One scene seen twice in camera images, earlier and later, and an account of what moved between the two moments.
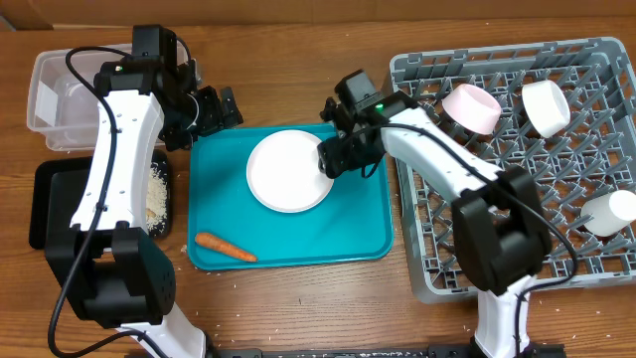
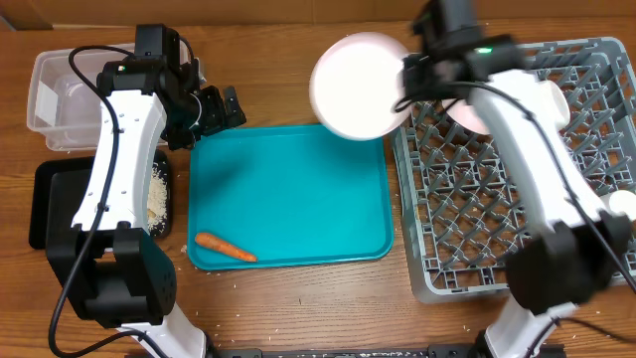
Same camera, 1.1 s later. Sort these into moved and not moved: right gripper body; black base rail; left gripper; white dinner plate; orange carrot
Moved: right gripper body; white dinner plate
Not moved: orange carrot; black base rail; left gripper
